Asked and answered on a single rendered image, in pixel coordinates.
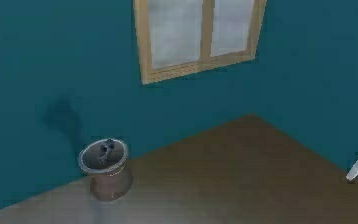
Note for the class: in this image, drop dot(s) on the wooden framed window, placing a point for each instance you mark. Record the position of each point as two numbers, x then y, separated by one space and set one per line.
207 36

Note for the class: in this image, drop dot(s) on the brown round bin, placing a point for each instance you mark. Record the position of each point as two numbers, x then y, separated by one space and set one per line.
108 181

